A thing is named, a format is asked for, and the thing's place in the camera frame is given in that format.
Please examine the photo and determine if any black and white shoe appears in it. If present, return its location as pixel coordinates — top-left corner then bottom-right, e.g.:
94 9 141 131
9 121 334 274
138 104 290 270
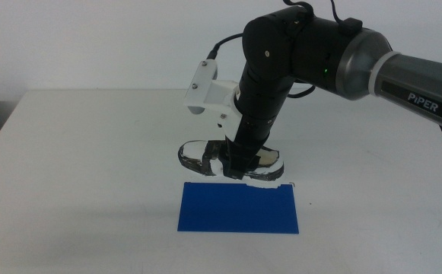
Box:
177 139 285 190

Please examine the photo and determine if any blue rectangular mat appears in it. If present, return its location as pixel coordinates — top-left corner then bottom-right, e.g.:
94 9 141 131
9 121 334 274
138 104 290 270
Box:
176 181 300 234

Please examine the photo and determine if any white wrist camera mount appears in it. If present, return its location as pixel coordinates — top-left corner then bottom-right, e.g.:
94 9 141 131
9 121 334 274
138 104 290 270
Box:
183 59 243 139

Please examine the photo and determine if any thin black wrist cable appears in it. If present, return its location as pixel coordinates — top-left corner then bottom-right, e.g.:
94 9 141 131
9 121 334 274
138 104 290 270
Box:
286 84 316 99

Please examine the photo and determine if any black camera cable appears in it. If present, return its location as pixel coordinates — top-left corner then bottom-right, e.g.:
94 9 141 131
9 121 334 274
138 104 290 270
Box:
206 32 244 62

